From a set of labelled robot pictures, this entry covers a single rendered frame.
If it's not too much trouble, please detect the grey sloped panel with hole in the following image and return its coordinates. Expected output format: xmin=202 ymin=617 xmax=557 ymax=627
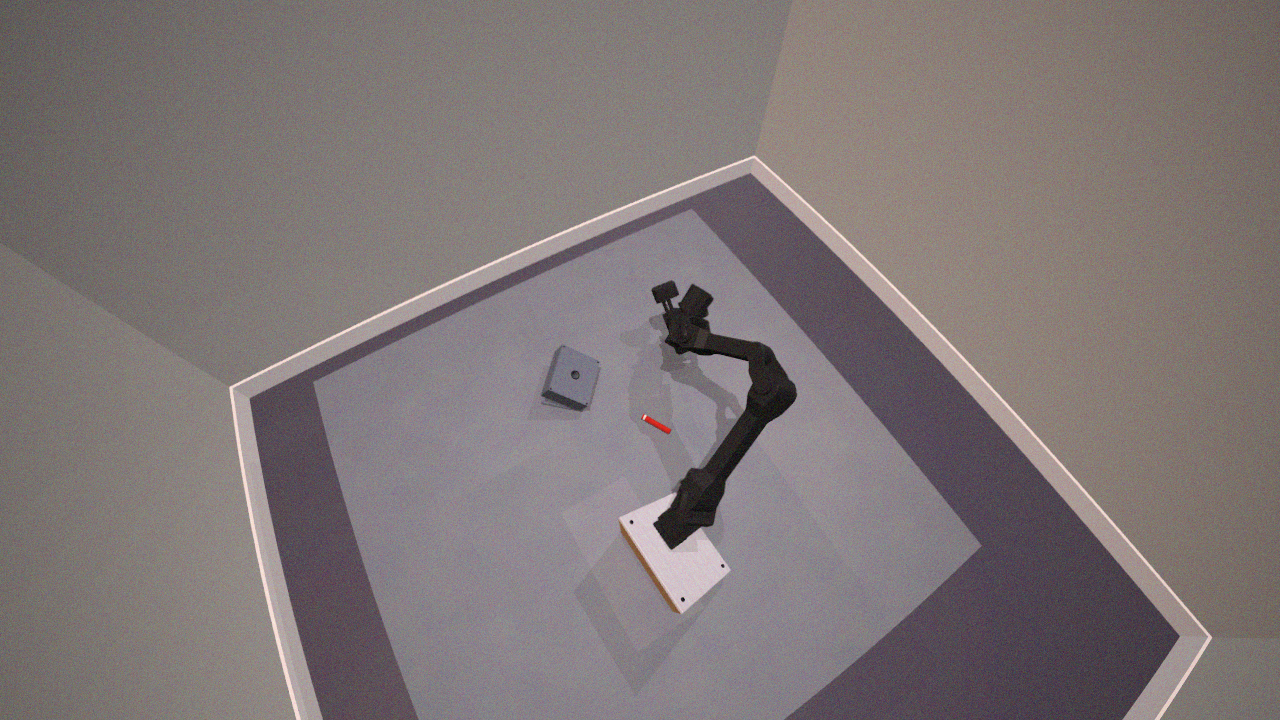
xmin=541 ymin=345 xmax=600 ymax=413

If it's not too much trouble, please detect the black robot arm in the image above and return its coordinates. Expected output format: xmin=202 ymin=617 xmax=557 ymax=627
xmin=653 ymin=284 xmax=797 ymax=550

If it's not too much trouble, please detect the red peg with white band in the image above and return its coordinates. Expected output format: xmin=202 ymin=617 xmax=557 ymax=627
xmin=641 ymin=414 xmax=671 ymax=436

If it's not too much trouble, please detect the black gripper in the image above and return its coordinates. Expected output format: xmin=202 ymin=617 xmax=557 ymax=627
xmin=652 ymin=281 xmax=689 ymax=354

